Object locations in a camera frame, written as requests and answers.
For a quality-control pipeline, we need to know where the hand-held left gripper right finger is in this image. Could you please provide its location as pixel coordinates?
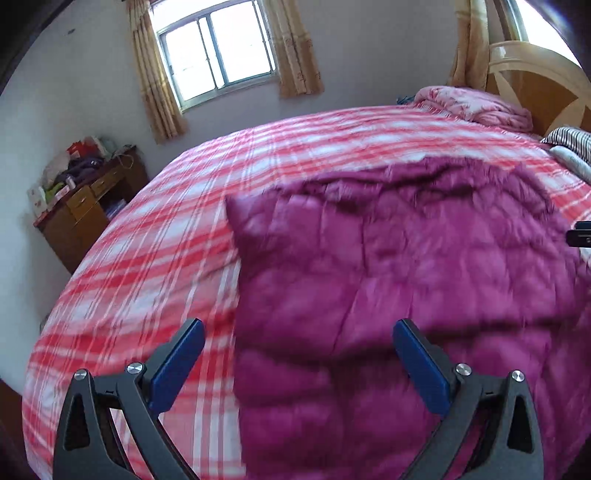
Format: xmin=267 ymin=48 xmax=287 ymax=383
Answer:
xmin=392 ymin=318 xmax=543 ymax=480

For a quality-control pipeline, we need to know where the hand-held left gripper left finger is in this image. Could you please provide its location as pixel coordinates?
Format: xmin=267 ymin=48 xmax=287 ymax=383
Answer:
xmin=53 ymin=318 xmax=205 ymax=480

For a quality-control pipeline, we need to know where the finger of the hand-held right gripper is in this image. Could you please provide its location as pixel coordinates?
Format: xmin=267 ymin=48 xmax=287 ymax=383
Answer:
xmin=566 ymin=220 xmax=591 ymax=247

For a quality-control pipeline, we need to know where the purple puffer jacket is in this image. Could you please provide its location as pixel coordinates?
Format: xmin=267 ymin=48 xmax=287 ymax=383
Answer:
xmin=225 ymin=157 xmax=591 ymax=480

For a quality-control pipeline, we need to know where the pile of dark clothes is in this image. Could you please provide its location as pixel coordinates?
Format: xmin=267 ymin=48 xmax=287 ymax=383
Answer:
xmin=65 ymin=157 xmax=105 ymax=182

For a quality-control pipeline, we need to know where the grey floral pillow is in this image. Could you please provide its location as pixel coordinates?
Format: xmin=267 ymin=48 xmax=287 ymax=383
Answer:
xmin=551 ymin=145 xmax=591 ymax=183

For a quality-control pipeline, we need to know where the striped pillow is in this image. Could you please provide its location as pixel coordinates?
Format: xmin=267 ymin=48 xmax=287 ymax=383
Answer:
xmin=540 ymin=128 xmax=591 ymax=160

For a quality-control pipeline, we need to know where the red white plaid bed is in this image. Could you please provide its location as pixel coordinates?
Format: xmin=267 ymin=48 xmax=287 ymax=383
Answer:
xmin=21 ymin=104 xmax=591 ymax=480

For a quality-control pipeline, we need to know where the wooden bed headboard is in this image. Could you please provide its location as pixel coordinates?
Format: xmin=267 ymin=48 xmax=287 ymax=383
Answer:
xmin=485 ymin=41 xmax=591 ymax=139

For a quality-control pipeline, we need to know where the folded pink quilt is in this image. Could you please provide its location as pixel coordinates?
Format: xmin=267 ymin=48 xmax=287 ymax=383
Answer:
xmin=413 ymin=85 xmax=534 ymax=134

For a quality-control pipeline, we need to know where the brown wooden desk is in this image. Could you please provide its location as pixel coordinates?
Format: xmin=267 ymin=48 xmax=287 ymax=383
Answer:
xmin=33 ymin=145 xmax=149 ymax=275

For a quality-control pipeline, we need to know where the large window by headboard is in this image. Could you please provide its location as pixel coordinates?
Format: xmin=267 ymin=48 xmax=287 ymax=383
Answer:
xmin=501 ymin=0 xmax=583 ymax=61

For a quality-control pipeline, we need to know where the white floral box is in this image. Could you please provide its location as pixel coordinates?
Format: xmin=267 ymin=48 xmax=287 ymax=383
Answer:
xmin=27 ymin=185 xmax=49 ymax=220

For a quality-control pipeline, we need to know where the long beige curtain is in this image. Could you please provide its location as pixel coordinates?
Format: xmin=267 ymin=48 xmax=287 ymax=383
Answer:
xmin=450 ymin=0 xmax=490 ymax=90

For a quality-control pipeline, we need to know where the white plastic bag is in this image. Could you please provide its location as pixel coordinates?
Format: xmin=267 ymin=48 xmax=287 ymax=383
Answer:
xmin=43 ymin=152 xmax=70 ymax=188

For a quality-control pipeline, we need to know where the sliding window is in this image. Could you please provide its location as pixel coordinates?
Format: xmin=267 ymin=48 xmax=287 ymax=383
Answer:
xmin=154 ymin=0 xmax=280 ymax=112

